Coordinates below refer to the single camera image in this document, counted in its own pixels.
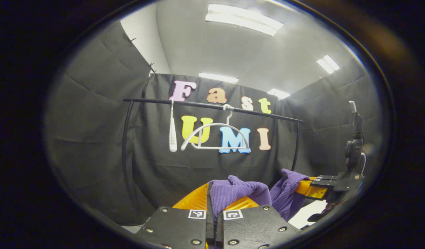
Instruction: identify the black backdrop cloth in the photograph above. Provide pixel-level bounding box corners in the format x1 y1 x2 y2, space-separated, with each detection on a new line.
43 21 384 227

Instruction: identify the white flat panel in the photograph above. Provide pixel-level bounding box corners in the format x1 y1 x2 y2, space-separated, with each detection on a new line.
288 200 328 229

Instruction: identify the large ceiling light panel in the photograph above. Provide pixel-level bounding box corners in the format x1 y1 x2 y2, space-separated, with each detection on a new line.
205 3 284 37

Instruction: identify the purple knit cardigan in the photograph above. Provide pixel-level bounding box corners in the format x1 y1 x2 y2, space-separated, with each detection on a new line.
208 168 311 222

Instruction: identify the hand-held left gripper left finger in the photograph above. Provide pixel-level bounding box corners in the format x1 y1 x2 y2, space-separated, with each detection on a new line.
134 183 215 249

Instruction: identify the black metal clothes rack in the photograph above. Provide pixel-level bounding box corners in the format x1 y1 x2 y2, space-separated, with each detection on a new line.
121 98 305 222

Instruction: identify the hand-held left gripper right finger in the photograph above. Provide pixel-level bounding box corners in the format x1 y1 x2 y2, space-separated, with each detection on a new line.
215 195 301 249

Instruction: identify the white plastic hanger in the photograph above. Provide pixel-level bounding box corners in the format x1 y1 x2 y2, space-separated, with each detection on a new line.
180 104 251 151
169 100 178 153

